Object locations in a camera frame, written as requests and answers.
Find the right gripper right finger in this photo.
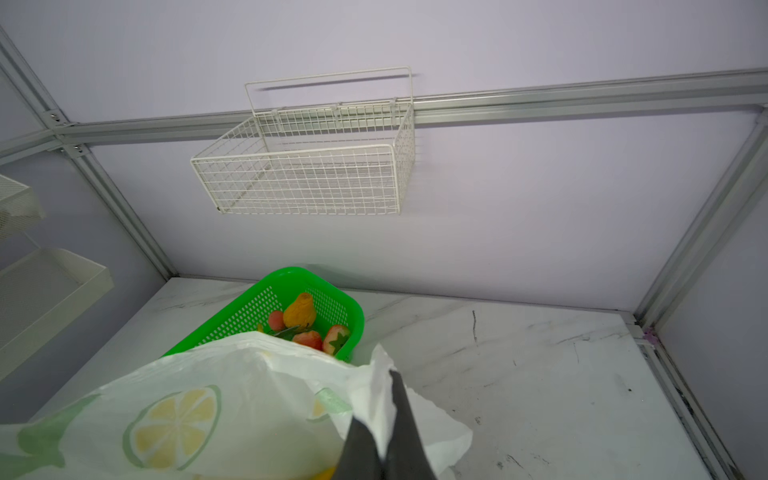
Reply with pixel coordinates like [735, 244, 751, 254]
[383, 370, 437, 480]

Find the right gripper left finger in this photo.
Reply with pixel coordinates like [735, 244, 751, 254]
[331, 418, 383, 480]

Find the white lemon print plastic bag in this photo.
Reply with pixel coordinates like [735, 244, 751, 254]
[1, 333, 472, 479]

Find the red strawberry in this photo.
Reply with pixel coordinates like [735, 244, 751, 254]
[323, 325, 351, 356]

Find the small red apple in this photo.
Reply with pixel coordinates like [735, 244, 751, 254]
[292, 330, 324, 351]

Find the orange yellow pear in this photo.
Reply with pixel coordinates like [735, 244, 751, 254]
[283, 292, 317, 332]

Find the small pink lychee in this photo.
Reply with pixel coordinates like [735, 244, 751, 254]
[267, 310, 286, 332]

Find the green plastic basket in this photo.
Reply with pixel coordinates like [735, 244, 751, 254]
[168, 267, 365, 361]

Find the lower white mesh shelf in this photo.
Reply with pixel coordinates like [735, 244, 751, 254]
[1, 248, 114, 378]

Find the white mesh shelf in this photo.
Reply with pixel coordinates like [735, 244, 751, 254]
[1, 248, 114, 378]
[0, 175, 46, 240]

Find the upper white mesh shelf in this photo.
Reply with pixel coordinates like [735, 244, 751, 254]
[0, 175, 46, 240]

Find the white wire wall basket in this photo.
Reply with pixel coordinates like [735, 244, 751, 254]
[190, 66, 417, 216]

